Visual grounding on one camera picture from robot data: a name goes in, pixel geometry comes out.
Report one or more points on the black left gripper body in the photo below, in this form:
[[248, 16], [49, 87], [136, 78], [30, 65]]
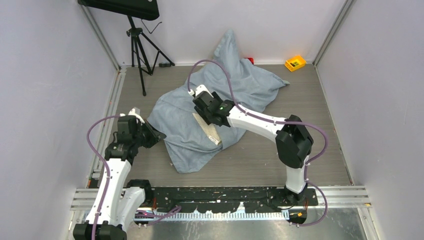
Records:
[[144, 136]]

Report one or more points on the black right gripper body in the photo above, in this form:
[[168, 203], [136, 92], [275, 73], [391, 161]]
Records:
[[205, 117]]

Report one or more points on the cream pillow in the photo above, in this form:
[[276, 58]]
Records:
[[209, 130]]

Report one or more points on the blue pillowcase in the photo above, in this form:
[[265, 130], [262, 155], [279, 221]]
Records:
[[190, 142]]

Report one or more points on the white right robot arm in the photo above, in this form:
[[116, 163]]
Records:
[[293, 141]]

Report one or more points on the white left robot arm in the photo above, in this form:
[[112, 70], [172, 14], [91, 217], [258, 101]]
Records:
[[117, 201]]

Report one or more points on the small black block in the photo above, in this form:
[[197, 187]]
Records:
[[164, 64]]

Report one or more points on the yellow plastic bin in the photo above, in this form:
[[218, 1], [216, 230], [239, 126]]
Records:
[[295, 63]]

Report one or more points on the black tripod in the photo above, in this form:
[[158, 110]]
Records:
[[139, 56]]

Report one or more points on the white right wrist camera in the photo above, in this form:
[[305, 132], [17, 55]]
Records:
[[198, 90]]

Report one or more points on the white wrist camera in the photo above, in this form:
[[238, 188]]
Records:
[[198, 90], [134, 112]]

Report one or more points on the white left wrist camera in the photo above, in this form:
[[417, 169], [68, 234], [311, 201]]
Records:
[[134, 112]]

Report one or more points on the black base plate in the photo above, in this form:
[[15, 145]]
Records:
[[254, 199]]

